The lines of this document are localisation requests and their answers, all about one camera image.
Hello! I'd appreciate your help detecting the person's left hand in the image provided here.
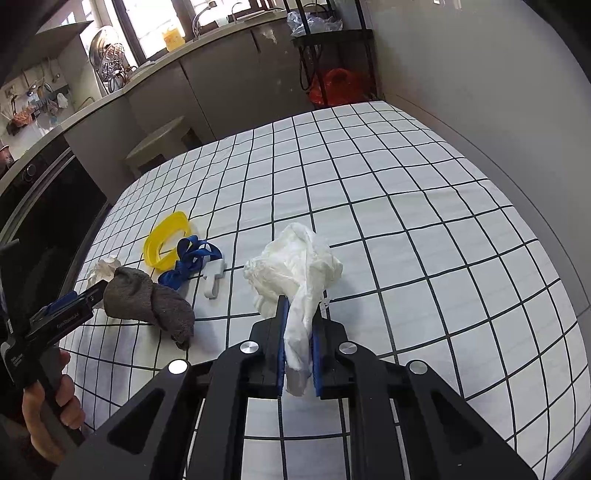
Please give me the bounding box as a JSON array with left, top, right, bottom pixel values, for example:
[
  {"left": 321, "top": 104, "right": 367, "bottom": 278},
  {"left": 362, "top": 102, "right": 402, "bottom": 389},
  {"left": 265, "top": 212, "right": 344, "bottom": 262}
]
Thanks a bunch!
[{"left": 22, "top": 350, "right": 86, "bottom": 462}]

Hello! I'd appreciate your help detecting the dark grey sock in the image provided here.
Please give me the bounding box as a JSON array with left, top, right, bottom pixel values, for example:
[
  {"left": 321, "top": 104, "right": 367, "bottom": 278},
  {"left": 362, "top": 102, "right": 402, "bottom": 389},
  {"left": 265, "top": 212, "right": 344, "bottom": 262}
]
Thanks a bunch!
[{"left": 102, "top": 267, "right": 197, "bottom": 350}]

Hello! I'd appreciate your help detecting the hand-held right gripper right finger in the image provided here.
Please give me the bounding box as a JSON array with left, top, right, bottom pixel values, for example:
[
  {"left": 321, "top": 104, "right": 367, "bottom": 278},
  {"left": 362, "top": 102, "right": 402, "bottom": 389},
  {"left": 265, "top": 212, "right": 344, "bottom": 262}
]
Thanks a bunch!
[{"left": 311, "top": 318, "right": 539, "bottom": 480}]

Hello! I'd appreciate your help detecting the beige plastic stool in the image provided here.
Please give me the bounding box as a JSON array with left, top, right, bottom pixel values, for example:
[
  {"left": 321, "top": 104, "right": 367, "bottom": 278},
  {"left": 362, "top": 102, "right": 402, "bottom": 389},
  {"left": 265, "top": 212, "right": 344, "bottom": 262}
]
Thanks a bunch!
[{"left": 126, "top": 115, "right": 204, "bottom": 178}]

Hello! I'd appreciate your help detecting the white plastic hook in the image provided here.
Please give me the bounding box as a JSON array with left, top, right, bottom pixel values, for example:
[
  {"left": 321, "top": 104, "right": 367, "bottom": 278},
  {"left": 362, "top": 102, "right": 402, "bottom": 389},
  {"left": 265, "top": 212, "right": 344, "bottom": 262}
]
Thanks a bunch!
[{"left": 203, "top": 258, "right": 227, "bottom": 301}]

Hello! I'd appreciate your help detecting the white plastic bag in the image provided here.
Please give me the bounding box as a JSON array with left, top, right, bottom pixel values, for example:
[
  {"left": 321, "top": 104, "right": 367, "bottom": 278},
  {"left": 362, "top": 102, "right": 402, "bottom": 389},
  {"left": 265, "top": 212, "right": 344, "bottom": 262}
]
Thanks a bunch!
[{"left": 244, "top": 222, "right": 345, "bottom": 397}]

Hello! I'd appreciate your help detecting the black metal shelf rack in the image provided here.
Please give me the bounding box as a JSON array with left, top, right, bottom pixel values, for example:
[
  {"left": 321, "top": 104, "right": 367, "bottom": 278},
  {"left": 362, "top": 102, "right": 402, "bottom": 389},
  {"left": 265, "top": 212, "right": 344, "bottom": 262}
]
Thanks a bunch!
[{"left": 283, "top": 0, "right": 377, "bottom": 107}]

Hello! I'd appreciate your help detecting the yellow plastic ring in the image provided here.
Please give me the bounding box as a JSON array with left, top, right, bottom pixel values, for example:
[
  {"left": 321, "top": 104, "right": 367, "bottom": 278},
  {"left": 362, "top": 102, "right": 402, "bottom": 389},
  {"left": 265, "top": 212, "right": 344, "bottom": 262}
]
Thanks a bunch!
[{"left": 144, "top": 211, "right": 191, "bottom": 271}]

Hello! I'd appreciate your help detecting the chrome kitchen faucet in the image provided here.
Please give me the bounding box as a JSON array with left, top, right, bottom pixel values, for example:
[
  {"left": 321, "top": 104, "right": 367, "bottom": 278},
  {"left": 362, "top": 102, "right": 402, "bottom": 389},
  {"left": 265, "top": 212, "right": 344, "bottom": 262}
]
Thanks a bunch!
[{"left": 191, "top": 0, "right": 218, "bottom": 38}]

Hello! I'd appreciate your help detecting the grey kitchen cabinet counter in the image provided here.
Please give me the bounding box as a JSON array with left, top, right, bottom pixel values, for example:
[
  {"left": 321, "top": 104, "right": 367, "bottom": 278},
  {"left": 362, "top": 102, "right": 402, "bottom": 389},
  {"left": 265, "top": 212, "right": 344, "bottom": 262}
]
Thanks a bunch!
[{"left": 62, "top": 14, "right": 324, "bottom": 176}]

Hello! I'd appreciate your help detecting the blue lanyard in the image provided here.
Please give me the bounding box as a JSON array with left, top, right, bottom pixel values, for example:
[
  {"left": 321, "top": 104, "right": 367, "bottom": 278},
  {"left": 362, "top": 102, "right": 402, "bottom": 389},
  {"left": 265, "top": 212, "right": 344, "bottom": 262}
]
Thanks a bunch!
[{"left": 158, "top": 235, "right": 223, "bottom": 291}]

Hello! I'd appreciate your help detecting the white tissue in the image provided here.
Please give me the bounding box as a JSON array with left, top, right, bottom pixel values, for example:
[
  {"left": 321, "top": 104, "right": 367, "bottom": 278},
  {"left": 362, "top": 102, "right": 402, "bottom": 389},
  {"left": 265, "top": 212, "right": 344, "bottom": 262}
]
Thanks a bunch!
[{"left": 85, "top": 256, "right": 122, "bottom": 284}]

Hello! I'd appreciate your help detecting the range hood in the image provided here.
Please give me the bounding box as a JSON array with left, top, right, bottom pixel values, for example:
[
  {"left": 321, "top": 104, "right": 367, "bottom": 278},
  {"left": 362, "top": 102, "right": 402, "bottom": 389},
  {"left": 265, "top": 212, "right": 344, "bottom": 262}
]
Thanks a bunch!
[{"left": 0, "top": 21, "right": 93, "bottom": 88}]

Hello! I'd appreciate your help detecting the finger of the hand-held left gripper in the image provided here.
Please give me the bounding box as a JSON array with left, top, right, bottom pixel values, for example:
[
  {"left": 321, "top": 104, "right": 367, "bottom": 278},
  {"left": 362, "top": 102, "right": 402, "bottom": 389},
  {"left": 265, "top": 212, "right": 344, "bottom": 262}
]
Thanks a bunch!
[
  {"left": 30, "top": 291, "right": 80, "bottom": 325},
  {"left": 69, "top": 279, "right": 112, "bottom": 315}
]

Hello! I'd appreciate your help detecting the clear plastic bags bundle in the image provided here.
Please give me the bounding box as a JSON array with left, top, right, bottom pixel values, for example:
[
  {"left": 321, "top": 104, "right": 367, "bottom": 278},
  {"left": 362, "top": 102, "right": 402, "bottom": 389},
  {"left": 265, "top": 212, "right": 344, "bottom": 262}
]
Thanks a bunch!
[{"left": 286, "top": 10, "right": 343, "bottom": 38}]

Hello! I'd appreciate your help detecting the black built-in oven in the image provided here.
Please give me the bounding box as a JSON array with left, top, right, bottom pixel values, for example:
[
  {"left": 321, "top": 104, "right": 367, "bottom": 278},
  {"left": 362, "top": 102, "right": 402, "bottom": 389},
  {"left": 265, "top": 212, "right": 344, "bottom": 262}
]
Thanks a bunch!
[{"left": 0, "top": 134, "right": 112, "bottom": 296}]

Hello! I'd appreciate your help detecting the wall utensil rack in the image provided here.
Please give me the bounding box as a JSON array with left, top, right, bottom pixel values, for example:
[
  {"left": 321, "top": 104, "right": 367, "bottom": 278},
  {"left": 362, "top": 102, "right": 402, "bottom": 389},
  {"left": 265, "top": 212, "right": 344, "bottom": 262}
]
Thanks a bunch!
[{"left": 4, "top": 69, "right": 70, "bottom": 137}]

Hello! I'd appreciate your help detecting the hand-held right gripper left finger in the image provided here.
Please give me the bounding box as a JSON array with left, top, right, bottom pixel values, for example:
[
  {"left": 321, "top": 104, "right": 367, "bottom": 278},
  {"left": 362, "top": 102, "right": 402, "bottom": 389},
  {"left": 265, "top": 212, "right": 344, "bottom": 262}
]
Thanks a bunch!
[{"left": 53, "top": 295, "right": 290, "bottom": 480}]

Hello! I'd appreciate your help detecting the red plastic bag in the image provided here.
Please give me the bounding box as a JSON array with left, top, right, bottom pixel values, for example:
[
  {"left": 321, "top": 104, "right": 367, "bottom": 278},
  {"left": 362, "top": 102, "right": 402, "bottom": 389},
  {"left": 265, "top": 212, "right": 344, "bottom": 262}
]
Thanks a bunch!
[{"left": 308, "top": 68, "right": 365, "bottom": 108}]

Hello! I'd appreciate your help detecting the metal dish rack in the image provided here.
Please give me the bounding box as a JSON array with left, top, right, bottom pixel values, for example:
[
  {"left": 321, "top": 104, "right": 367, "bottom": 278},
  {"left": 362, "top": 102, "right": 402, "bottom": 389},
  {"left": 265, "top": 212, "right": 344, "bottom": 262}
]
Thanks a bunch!
[{"left": 99, "top": 44, "right": 139, "bottom": 93}]

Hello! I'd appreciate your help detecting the brown-framed window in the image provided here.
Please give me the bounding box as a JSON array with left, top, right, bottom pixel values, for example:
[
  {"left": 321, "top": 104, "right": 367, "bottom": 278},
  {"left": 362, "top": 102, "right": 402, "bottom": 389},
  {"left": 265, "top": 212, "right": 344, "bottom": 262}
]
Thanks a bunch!
[{"left": 111, "top": 0, "right": 259, "bottom": 61}]

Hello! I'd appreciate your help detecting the metal pot lid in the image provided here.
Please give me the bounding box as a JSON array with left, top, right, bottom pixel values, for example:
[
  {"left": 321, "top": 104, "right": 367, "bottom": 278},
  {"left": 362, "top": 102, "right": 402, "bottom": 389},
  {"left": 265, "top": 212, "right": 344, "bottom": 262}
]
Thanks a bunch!
[{"left": 89, "top": 25, "right": 122, "bottom": 70}]

